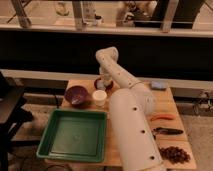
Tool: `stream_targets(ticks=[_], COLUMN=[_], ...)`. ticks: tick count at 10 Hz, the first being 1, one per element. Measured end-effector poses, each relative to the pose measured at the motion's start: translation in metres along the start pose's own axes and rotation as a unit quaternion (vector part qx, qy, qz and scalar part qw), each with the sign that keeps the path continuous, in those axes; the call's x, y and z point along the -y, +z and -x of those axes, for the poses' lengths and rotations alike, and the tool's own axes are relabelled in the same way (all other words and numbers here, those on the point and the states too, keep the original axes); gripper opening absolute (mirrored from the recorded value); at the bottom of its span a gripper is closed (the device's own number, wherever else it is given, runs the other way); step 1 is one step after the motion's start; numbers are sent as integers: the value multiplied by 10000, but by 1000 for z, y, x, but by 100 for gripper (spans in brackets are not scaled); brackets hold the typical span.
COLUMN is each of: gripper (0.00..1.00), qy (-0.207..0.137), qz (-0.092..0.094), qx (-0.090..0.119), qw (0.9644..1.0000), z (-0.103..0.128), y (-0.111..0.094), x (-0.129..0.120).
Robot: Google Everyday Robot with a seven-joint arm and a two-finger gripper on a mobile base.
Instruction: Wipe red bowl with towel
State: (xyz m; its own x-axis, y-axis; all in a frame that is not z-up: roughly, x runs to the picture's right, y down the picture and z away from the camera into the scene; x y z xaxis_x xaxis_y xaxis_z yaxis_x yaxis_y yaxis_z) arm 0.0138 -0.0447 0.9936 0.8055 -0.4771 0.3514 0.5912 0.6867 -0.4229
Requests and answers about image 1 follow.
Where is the small grey towel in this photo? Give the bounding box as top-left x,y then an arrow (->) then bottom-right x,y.
97,80 -> 106,91

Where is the pile of brown pieces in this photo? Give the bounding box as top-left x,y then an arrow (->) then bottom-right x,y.
159,146 -> 190,163

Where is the orange carrot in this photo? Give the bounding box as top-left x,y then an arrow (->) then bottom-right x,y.
150,114 -> 175,121

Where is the white cup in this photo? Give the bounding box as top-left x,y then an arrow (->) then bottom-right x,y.
92,90 -> 107,107

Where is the red bowl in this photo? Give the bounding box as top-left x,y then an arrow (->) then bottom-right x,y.
94,77 -> 113,91

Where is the dark chair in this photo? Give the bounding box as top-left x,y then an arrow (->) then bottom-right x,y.
0,72 -> 38,171

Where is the purple bowl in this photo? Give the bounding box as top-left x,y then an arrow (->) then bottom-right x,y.
65,86 -> 88,106

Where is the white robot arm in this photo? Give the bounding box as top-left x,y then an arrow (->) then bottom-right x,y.
96,47 -> 166,171

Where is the green plastic tray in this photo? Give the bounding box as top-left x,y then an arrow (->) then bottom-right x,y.
37,109 -> 107,163

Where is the black handled knife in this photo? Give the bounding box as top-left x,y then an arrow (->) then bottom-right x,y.
152,127 -> 184,135

